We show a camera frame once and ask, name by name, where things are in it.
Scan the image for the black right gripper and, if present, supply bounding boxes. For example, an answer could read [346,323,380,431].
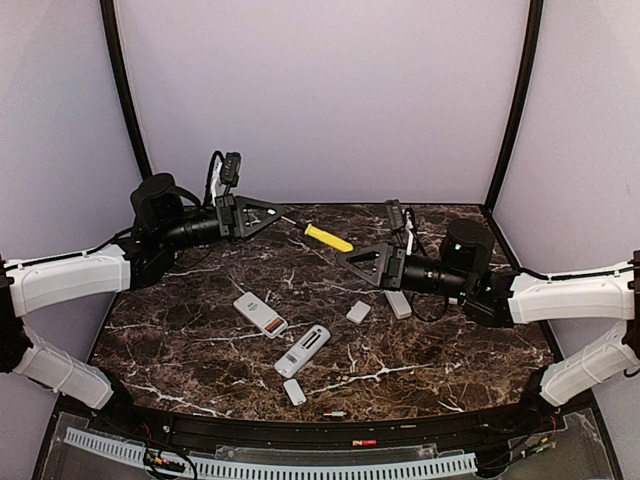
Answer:
[337,242,473,300]

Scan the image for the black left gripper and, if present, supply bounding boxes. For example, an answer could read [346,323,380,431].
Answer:
[157,192,286,252]

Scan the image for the yellow handled screwdriver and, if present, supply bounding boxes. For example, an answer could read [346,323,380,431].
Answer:
[282,215,354,253]

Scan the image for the white wide remote battery cover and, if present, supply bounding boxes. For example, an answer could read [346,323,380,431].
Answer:
[346,300,371,324]

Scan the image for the wide white remote control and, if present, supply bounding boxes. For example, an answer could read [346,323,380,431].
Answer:
[233,292,288,339]

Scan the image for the white remote with battery bay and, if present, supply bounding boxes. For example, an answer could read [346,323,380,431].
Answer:
[274,324,331,379]

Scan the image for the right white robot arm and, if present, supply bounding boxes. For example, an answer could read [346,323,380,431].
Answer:
[338,219,639,434]

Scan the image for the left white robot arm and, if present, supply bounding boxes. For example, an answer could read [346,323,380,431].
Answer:
[1,173,285,436]

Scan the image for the slim white QR-code remote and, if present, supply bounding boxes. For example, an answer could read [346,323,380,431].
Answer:
[384,290,412,320]

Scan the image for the batteries in wide remote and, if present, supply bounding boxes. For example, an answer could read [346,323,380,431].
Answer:
[265,316,287,336]

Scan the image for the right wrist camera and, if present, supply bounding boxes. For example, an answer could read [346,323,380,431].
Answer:
[384,199,427,256]

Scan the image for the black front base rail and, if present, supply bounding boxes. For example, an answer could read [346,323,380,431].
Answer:
[54,387,596,454]

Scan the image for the black enclosure frame post left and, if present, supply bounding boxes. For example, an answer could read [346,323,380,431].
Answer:
[99,0,153,185]

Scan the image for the black enclosure frame post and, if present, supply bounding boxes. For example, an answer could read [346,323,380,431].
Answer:
[482,0,545,221]
[99,0,153,185]

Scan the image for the black enclosure frame post right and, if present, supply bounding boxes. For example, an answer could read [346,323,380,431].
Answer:
[482,0,545,221]

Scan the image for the white slotted cable duct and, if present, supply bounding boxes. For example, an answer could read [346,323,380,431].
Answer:
[63,427,477,479]

